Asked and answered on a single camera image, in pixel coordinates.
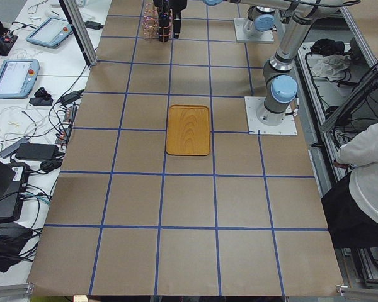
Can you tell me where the copper wire bottle basket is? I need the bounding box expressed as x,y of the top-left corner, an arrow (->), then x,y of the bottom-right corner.
142,3 -> 171,40

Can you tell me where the large black power brick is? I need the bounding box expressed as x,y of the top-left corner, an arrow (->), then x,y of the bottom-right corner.
15,143 -> 59,161

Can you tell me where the wooden rectangular tray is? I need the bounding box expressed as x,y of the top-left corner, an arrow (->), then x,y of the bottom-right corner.
166,104 -> 210,156

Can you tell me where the aluminium frame post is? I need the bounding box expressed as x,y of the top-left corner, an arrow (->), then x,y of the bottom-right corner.
59,0 -> 98,68

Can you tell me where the person in white coat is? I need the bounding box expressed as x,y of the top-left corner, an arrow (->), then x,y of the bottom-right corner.
321,123 -> 378,249

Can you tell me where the upper blue teach pendant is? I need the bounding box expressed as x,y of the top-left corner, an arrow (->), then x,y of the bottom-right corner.
26,17 -> 72,48

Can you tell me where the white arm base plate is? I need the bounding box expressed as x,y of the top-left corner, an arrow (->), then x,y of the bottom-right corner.
244,96 -> 297,135

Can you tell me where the black handheld device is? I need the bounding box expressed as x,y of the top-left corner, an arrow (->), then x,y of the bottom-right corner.
29,86 -> 53,106

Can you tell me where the crumpled white cloth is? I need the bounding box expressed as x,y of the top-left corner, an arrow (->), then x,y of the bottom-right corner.
311,55 -> 351,81

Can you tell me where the black power adapter brick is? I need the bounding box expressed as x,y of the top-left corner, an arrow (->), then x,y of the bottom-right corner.
84,20 -> 104,30

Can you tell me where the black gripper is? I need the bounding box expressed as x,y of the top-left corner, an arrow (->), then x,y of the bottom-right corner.
153,0 -> 188,39

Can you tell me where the lower blue teach pendant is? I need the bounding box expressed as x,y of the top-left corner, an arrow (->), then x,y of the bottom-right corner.
0,59 -> 40,99

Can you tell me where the dark glass wine bottle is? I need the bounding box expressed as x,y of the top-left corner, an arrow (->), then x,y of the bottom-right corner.
158,6 -> 171,43

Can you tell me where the white rear base plate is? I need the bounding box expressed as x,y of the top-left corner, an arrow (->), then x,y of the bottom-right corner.
234,15 -> 274,43

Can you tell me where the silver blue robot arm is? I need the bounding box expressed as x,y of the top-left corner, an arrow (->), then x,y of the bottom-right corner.
242,1 -> 359,126
243,6 -> 275,38

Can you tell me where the black laptop computer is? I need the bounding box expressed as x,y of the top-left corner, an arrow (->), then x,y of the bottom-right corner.
0,161 -> 30,223

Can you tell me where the blue teach pendant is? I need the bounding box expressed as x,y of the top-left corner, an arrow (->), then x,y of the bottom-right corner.
26,17 -> 72,48
0,59 -> 40,99

